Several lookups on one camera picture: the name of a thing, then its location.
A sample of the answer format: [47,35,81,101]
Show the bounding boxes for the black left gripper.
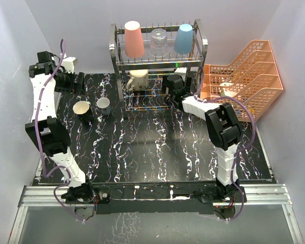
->
[56,70,86,97]

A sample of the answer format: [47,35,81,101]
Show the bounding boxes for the black mug cream inside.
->
[73,101,93,123]

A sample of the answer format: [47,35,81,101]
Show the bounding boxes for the white cat-pattern mug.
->
[126,69,149,90]

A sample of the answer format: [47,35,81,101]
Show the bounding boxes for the grey patterned small cup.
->
[96,97,111,115]

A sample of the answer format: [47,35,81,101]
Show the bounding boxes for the blue plastic cup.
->
[174,24,193,55]

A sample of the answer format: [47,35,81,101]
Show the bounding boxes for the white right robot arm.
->
[162,74,246,202]

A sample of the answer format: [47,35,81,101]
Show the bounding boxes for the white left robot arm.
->
[25,51,95,203]

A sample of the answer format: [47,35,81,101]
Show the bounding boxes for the steel two-tier dish rack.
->
[109,19,208,115]

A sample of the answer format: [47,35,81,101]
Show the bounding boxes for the clear glass cup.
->
[150,28,168,58]

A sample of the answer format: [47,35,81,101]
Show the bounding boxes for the pink plastic cup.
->
[125,21,145,58]

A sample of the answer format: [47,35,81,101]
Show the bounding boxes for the white box in organizer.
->
[220,82,238,97]

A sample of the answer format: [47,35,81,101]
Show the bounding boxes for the orange plastic file organizer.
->
[199,40,283,121]

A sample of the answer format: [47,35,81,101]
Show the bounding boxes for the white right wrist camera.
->
[174,68,187,81]

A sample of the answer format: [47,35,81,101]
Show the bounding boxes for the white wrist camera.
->
[174,68,187,81]
[62,57,78,73]

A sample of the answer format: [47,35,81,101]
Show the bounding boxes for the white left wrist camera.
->
[62,57,78,73]

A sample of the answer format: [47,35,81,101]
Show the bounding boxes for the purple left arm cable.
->
[34,38,87,224]

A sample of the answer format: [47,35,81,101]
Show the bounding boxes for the aluminium front rail frame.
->
[9,184,304,243]

